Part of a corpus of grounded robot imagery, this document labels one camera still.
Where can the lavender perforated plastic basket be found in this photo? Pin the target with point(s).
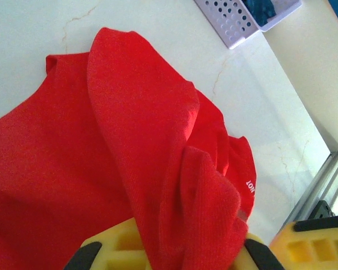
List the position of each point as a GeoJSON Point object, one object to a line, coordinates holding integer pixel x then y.
{"type": "Point", "coordinates": [231, 22]}

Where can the aluminium rail frame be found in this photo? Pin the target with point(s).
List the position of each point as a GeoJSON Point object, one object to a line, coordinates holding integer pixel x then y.
{"type": "Point", "coordinates": [326, 174]}

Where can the navy blue cloth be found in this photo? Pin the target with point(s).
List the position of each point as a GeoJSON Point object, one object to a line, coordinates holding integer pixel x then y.
{"type": "Point", "coordinates": [260, 11]}

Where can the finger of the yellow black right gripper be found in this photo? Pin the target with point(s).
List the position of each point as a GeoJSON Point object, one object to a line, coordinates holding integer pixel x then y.
{"type": "Point", "coordinates": [307, 261]}

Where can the red t-shirt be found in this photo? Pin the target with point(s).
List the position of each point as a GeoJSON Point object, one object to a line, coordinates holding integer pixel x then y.
{"type": "Point", "coordinates": [101, 140]}

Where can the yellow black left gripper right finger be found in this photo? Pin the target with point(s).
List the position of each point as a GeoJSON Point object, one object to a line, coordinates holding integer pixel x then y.
{"type": "Point", "coordinates": [259, 256]}

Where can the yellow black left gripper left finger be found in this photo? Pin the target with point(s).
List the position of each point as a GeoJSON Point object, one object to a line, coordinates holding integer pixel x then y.
{"type": "Point", "coordinates": [115, 242]}

